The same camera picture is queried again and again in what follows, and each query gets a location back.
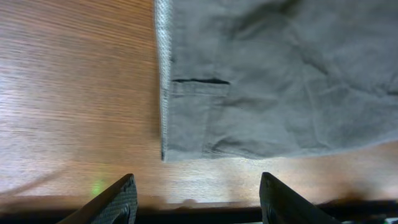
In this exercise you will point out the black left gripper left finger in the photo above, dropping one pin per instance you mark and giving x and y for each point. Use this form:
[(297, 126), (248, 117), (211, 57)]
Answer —
[(116, 205)]

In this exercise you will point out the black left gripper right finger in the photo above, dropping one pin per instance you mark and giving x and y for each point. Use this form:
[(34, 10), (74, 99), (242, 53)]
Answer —
[(282, 205)]

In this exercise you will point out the grey shorts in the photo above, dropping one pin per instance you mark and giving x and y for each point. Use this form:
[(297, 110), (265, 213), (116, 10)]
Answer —
[(288, 78)]

